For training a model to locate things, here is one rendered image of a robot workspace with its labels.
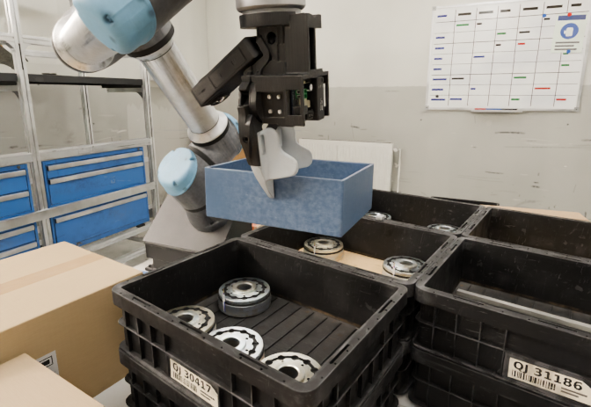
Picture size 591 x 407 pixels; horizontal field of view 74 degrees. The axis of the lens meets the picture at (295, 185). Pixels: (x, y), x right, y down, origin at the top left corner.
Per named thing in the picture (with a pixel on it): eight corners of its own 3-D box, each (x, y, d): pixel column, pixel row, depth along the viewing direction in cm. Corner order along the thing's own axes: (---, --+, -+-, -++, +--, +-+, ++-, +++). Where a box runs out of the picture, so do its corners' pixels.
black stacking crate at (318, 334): (115, 352, 66) (108, 291, 64) (238, 285, 90) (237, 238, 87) (306, 487, 43) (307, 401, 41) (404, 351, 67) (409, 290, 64)
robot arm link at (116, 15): (24, 47, 73) (54, -37, 34) (69, 11, 76) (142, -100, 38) (76, 95, 79) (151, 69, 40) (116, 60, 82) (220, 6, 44)
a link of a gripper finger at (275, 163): (295, 210, 45) (291, 131, 42) (251, 203, 48) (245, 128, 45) (306, 201, 48) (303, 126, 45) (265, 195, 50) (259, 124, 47)
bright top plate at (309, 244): (297, 248, 99) (297, 246, 99) (314, 236, 108) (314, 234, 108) (333, 256, 95) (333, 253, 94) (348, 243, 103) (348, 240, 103)
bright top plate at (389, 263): (375, 267, 88) (375, 265, 88) (397, 254, 96) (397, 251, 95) (415, 281, 82) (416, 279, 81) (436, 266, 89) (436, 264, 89)
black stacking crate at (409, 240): (239, 285, 90) (238, 238, 87) (311, 245, 113) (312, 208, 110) (405, 350, 67) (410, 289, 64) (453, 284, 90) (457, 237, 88)
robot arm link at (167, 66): (197, 169, 116) (62, -2, 73) (229, 134, 121) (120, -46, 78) (223, 184, 110) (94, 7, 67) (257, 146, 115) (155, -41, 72)
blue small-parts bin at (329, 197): (205, 215, 55) (203, 167, 53) (259, 194, 68) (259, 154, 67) (341, 237, 47) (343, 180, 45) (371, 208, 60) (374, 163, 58)
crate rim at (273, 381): (108, 301, 64) (106, 287, 64) (237, 245, 88) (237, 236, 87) (307, 417, 41) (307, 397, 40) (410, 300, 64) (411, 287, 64)
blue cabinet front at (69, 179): (54, 255, 229) (40, 161, 217) (148, 221, 292) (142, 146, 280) (57, 256, 228) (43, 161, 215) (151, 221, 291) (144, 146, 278)
